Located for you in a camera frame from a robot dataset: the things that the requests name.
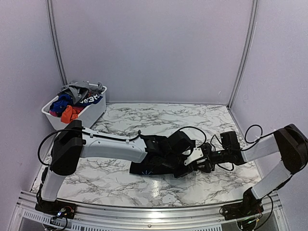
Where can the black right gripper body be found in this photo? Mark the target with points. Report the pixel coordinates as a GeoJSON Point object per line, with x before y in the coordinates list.
{"type": "Point", "coordinates": [215, 158]}

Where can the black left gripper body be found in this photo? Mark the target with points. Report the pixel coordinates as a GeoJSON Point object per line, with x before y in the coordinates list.
{"type": "Point", "coordinates": [172, 161]}

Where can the grey garment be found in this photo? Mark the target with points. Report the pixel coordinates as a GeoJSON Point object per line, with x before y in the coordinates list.
{"type": "Point", "coordinates": [79, 90]}

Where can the black trousers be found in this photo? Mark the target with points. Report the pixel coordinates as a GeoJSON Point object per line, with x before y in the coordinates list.
{"type": "Point", "coordinates": [155, 145]}

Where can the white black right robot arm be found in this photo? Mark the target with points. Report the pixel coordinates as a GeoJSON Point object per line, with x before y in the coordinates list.
{"type": "Point", "coordinates": [289, 143]}

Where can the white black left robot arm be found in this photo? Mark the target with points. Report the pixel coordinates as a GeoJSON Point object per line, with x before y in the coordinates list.
{"type": "Point", "coordinates": [75, 142]}

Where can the white plastic laundry basket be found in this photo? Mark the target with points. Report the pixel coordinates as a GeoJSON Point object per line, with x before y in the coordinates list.
{"type": "Point", "coordinates": [89, 115]}

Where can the blue white printed garment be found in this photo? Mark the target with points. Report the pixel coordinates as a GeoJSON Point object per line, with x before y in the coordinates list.
{"type": "Point", "coordinates": [93, 99]}

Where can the orange garment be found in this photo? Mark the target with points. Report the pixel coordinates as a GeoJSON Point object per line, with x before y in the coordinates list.
{"type": "Point", "coordinates": [69, 114]}

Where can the royal blue garment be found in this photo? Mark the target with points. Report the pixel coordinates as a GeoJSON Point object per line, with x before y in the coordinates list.
{"type": "Point", "coordinates": [61, 104]}

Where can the pink garment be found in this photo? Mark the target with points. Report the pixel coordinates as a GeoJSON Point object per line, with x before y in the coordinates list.
{"type": "Point", "coordinates": [55, 114]}

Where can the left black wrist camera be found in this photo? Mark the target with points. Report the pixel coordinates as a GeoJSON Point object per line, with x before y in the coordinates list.
{"type": "Point", "coordinates": [179, 142]}

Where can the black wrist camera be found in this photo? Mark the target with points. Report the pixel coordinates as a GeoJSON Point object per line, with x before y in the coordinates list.
{"type": "Point", "coordinates": [179, 142]}
{"type": "Point", "coordinates": [229, 140]}

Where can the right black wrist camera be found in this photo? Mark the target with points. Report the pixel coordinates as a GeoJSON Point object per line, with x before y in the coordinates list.
{"type": "Point", "coordinates": [229, 140]}

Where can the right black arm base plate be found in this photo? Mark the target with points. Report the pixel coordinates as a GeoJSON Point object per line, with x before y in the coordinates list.
{"type": "Point", "coordinates": [237, 211]}

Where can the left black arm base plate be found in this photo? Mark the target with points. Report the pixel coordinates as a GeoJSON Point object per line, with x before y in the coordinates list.
{"type": "Point", "coordinates": [57, 208]}

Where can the aluminium front rail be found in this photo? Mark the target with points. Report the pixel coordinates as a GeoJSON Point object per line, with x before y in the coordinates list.
{"type": "Point", "coordinates": [92, 217]}

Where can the right aluminium frame post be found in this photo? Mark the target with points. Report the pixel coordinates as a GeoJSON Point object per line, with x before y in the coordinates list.
{"type": "Point", "coordinates": [246, 50]}

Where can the aluminium frame post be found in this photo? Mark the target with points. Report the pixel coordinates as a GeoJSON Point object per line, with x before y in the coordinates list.
{"type": "Point", "coordinates": [246, 50]}
{"type": "Point", "coordinates": [55, 42]}

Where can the left aluminium frame post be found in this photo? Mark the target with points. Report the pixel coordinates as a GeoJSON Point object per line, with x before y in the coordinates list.
{"type": "Point", "coordinates": [55, 42]}

